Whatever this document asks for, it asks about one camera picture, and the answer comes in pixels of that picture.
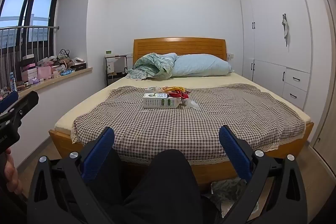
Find black metal nightstand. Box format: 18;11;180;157
104;55;128;86

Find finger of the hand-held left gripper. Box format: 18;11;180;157
0;91;39;132
0;91;19;113

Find person's left hand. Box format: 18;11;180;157
0;148;23;194

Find brown checked blanket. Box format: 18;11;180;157
71;83;306;165

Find beige windowsill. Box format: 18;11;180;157
16;67;93;97

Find metal window railing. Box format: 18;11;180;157
0;26;59;85

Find light blue pillow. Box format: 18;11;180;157
172;54;235;77

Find white wardrobe drawer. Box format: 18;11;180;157
285;68;311;92
282;82;307;103

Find grey hanging cloth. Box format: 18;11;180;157
281;13;290;46

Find white wardrobe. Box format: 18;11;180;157
236;0;326;111

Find clear plastic cup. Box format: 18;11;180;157
185;98;201;110

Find blue bottle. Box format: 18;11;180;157
9;72;17;92

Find pale yellow mattress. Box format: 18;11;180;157
55;70;311;132

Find red snack wrapper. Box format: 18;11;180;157
171;90;189;100

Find pile of cosmetic boxes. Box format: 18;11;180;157
0;49;87;98

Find wooden bed frame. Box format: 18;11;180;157
49;38;314;185

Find green floral quilt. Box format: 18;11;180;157
125;53;179;81

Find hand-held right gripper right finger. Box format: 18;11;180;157
219;125;307;224

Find white drink carton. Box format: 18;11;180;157
142;93;181;109

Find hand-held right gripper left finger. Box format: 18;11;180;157
26;126;116;224

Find beige door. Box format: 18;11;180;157
307;0;336;169

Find person's black trousers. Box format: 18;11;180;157
92;148;223;224

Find grey waste bin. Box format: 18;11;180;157
201;178;265;216

